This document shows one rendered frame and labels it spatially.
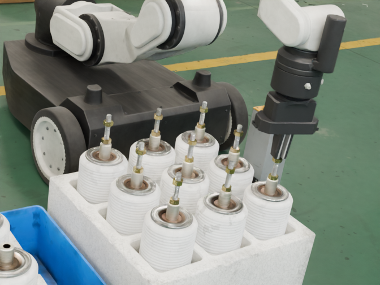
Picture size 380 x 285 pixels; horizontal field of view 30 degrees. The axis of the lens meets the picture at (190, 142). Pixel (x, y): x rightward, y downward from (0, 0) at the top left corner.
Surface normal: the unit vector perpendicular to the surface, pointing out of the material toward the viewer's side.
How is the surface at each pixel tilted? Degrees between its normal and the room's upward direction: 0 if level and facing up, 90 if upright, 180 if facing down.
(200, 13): 64
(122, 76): 0
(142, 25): 90
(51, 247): 88
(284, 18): 90
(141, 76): 0
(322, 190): 0
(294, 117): 90
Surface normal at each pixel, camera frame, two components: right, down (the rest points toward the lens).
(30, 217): 0.57, 0.40
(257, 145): -0.80, 0.15
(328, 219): 0.15, -0.89
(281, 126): 0.30, 0.46
